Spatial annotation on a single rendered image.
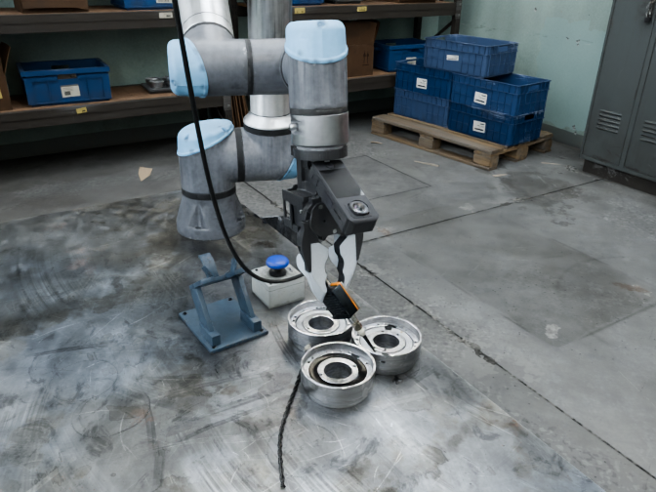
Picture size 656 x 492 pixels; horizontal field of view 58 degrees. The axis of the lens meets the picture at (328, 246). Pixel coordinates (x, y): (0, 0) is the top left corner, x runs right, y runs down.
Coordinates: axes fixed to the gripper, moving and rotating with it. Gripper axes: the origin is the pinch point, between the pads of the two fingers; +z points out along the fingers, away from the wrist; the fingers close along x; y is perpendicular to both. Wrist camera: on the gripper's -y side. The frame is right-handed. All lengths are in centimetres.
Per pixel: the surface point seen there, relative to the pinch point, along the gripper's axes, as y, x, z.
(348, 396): -7.7, 2.9, 11.7
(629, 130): 166, -323, 29
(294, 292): 20.3, -4.0, 8.4
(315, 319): 10.6, -2.7, 9.4
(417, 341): -2.8, -12.8, 10.5
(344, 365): -1.7, -0.3, 11.0
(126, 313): 30.9, 22.6, 9.4
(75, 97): 354, -21, -4
